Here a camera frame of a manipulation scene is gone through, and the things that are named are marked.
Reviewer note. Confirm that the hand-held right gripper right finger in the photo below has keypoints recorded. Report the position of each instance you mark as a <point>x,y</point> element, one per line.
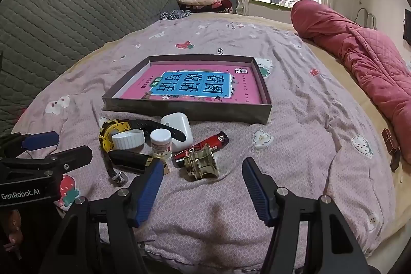
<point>257,193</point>

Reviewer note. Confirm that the dark small object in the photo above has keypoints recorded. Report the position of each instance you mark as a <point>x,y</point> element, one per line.
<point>395,161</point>

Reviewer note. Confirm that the grey cardboard box tray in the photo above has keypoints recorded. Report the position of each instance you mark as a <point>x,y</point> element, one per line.
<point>192,110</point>

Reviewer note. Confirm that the red quilted duvet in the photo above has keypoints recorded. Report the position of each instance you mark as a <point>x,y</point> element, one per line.
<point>353,49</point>

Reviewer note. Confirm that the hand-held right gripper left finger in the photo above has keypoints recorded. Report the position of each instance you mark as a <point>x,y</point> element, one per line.
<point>149,190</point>

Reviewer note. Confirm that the white ribbed bottle cap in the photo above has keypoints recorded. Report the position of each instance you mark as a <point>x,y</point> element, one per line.
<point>128,139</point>

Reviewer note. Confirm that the white earbuds case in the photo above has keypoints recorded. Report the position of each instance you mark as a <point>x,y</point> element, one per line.
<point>175,121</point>

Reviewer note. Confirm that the person's left hand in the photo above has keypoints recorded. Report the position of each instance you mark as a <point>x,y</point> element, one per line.
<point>15,232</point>

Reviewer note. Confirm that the dark patterned cloth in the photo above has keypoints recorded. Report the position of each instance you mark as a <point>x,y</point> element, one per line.
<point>173,15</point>

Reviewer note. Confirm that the white pill bottle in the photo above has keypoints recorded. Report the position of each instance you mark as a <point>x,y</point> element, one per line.
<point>160,145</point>

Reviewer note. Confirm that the pink and blue book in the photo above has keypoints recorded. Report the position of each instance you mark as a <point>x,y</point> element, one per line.
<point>192,84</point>

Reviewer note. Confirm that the pink printed blanket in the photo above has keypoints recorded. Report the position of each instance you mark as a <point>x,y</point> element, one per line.
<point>289,132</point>

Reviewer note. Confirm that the red lighter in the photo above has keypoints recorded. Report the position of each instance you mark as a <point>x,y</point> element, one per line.
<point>212,142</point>

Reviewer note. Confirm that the black television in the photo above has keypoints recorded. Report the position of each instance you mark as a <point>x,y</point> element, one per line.
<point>407,26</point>

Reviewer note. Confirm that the brown wooden box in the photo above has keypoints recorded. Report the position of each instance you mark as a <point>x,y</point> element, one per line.
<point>390,140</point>

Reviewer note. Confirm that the yellow and black wristwatch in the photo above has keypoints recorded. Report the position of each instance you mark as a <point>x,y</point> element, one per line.
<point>107,132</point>

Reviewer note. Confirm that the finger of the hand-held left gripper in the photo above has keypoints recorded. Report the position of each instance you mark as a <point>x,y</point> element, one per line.
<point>70,157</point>
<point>41,140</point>

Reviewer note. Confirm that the floral cloth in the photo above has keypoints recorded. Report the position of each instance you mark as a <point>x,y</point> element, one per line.
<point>289,3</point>

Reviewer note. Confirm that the grey quilted headboard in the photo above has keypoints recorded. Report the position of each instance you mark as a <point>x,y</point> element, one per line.
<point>64,20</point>

